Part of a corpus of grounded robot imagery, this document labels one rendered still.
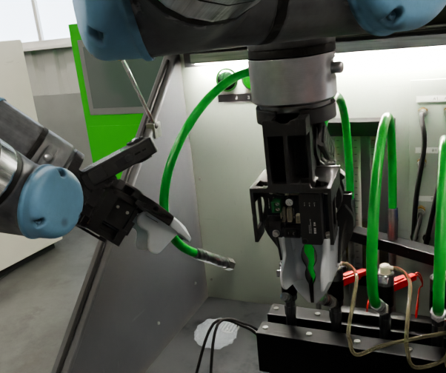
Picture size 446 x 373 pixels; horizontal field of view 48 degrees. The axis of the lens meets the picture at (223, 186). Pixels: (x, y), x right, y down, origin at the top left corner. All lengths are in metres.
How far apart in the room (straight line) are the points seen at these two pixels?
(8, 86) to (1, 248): 1.10
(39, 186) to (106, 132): 3.34
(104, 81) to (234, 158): 2.67
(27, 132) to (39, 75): 5.10
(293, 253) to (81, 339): 0.50
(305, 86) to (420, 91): 0.63
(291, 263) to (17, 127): 0.37
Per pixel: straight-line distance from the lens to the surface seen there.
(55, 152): 0.68
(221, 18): 0.25
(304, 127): 0.41
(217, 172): 1.19
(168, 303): 1.16
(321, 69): 0.43
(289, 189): 0.43
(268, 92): 0.43
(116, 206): 0.70
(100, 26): 0.27
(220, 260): 0.85
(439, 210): 0.68
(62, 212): 0.53
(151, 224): 0.73
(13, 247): 3.83
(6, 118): 0.68
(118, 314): 1.00
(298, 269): 0.53
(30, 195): 0.51
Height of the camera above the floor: 1.49
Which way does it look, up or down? 17 degrees down
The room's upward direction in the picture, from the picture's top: 6 degrees counter-clockwise
